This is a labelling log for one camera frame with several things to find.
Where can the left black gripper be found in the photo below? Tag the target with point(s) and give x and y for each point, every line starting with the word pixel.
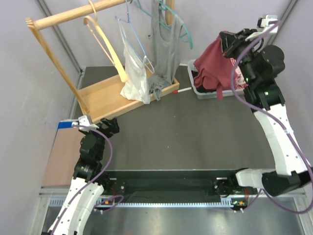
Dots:
pixel 113 127

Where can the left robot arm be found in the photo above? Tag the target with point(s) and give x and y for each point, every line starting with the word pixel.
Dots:
pixel 89 179

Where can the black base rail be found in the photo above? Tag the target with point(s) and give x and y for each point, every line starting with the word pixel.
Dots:
pixel 172 186

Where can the red tank top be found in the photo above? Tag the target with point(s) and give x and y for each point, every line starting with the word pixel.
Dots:
pixel 214 70

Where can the grey tank top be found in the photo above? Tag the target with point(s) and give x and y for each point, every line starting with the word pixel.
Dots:
pixel 165 50

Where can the white laundry basket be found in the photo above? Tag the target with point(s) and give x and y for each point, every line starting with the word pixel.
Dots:
pixel 191 68

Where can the wooden clothes hanger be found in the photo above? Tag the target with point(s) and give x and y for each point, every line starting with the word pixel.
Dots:
pixel 104 43

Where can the blue wire hanger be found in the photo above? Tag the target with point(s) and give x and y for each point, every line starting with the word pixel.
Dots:
pixel 130 36

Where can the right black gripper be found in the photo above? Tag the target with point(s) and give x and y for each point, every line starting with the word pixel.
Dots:
pixel 235 39

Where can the white garment on hanger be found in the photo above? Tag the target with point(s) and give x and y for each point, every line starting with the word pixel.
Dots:
pixel 136 88

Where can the red white striped garment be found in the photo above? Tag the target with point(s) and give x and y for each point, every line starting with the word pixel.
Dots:
pixel 239 82

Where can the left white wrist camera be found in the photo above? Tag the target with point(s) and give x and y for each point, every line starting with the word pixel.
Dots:
pixel 84 120

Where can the dark navy garment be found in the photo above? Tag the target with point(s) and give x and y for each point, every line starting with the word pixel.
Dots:
pixel 201 89

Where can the brown board blue edge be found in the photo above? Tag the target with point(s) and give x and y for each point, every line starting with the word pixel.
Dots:
pixel 64 155

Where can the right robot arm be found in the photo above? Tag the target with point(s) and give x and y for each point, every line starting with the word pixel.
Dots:
pixel 260 69

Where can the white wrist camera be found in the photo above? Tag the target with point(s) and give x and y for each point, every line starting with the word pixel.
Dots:
pixel 264 23
pixel 84 120

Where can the red capped white marker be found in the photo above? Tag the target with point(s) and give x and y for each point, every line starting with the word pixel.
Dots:
pixel 182 90

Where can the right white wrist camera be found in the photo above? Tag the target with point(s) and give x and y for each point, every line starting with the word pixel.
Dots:
pixel 264 23

